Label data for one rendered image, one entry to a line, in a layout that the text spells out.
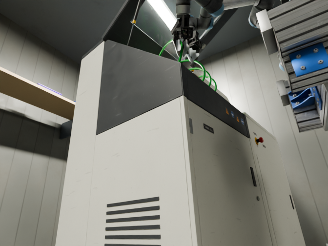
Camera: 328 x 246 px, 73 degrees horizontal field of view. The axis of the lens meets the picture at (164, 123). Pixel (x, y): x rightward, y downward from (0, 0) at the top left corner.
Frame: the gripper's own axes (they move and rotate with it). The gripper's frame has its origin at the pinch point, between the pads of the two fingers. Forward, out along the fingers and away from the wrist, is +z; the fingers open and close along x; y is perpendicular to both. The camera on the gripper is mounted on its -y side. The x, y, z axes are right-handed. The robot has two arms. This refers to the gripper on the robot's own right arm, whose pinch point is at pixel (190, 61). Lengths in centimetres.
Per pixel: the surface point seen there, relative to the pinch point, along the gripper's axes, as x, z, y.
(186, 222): -33, 90, 11
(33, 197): 7, 56, -220
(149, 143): -33, 60, -5
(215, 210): -19, 86, 14
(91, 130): -33, 40, -49
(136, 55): -33.2, 9.7, -12.3
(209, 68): 169, -128, -64
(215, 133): -10, 54, 14
